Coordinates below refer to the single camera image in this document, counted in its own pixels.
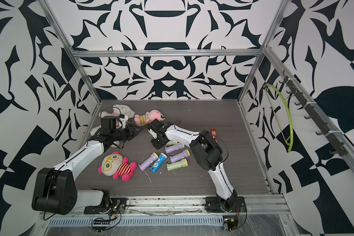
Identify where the green flashlight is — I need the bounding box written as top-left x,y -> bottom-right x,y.
167,159 -> 188,171
166,141 -> 178,146

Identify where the purple flashlight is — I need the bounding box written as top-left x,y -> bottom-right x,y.
139,152 -> 159,171
165,143 -> 185,154
170,149 -> 191,163

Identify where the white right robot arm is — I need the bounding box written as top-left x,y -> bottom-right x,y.
148,120 -> 238,207

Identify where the pink striped plush toy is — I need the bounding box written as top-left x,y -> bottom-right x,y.
134,110 -> 165,126

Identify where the purple flashlight left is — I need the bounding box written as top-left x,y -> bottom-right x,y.
139,152 -> 159,171

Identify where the purple flashlight middle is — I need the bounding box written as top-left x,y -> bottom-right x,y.
170,149 -> 191,163

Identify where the black hook rack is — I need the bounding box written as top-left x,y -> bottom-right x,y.
280,71 -> 348,157

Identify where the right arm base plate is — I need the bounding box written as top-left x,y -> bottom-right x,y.
205,196 -> 247,213

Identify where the blue flashlight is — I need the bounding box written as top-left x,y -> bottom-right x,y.
150,153 -> 168,173

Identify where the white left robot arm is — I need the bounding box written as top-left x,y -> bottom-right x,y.
31,116 -> 142,215

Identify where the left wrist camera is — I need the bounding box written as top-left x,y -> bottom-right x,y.
113,113 -> 128,129

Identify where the purple flashlight upper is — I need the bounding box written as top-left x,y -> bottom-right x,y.
165,143 -> 185,154

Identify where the green curved tube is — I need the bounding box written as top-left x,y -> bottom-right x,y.
263,83 -> 294,153

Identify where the white teddy pink shirt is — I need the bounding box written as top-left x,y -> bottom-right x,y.
86,105 -> 134,150

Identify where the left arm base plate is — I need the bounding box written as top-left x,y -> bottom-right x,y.
84,197 -> 127,215

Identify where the red flashlight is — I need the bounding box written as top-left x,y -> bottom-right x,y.
210,128 -> 217,142

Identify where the glasses doll plush toy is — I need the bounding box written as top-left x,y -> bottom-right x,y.
98,151 -> 137,182

